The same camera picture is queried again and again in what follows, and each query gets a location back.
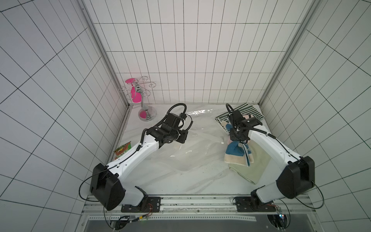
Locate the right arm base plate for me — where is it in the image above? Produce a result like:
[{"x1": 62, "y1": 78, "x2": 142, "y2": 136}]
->
[{"x1": 232, "y1": 196, "x2": 276, "y2": 213}]

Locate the blue and cream towel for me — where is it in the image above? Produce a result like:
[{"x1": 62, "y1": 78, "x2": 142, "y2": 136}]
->
[{"x1": 224, "y1": 139, "x2": 253, "y2": 167}]

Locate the chrome cup holder stand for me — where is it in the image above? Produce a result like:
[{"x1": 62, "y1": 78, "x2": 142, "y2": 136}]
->
[{"x1": 118, "y1": 76, "x2": 157, "y2": 121}]

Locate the clear plastic vacuum bag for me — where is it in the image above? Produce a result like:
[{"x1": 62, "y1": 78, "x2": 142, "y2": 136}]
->
[{"x1": 125, "y1": 104, "x2": 238, "y2": 195}]

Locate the colourful snack packet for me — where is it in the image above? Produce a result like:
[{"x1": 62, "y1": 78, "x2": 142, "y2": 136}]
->
[{"x1": 113, "y1": 141, "x2": 131, "y2": 160}]

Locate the light green folded towel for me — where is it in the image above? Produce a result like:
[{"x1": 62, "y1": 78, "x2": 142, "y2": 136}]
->
[{"x1": 227, "y1": 140, "x2": 271, "y2": 185}]

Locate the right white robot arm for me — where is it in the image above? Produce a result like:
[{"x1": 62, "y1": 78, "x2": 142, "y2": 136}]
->
[{"x1": 226, "y1": 104, "x2": 315, "y2": 208}]

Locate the aluminium mounting rail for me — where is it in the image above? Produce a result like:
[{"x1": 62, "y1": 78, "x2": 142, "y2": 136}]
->
[{"x1": 82, "y1": 195, "x2": 315, "y2": 216}]

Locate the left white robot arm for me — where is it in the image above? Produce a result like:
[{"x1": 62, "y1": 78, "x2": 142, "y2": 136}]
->
[{"x1": 90, "y1": 113, "x2": 190, "y2": 211}]

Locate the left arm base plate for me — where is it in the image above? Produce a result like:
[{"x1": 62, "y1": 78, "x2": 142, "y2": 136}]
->
[{"x1": 121, "y1": 197, "x2": 161, "y2": 213}]

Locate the pink plastic cup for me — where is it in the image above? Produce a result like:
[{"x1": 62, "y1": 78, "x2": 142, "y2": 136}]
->
[{"x1": 125, "y1": 78, "x2": 142, "y2": 103}]

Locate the green striped Doraemon towel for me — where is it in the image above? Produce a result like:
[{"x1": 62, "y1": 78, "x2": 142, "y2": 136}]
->
[{"x1": 214, "y1": 103, "x2": 264, "y2": 135}]

